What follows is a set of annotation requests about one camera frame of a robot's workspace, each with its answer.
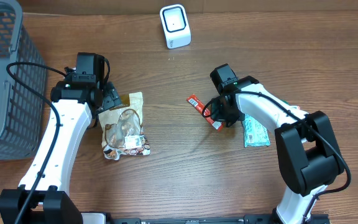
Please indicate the red white snack packet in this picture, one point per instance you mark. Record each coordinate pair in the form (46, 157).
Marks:
(199, 106)

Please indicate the grey plastic mesh basket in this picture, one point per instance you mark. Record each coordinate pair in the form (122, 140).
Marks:
(20, 110)

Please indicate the teal tissue pack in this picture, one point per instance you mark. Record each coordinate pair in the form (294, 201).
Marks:
(255, 134)

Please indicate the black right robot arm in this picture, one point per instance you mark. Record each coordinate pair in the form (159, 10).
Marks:
(309, 158)

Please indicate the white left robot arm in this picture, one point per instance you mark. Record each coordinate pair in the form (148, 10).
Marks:
(42, 195)

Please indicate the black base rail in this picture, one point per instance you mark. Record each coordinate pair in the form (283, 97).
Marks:
(197, 220)

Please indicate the beige brown snack pouch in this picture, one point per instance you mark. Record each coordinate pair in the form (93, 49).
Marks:
(123, 130)

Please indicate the white barcode scanner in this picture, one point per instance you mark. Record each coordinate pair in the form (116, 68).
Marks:
(176, 27)

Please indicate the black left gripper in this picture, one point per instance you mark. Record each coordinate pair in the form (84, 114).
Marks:
(111, 98)

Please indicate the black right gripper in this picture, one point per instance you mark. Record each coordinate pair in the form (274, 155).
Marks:
(224, 113)

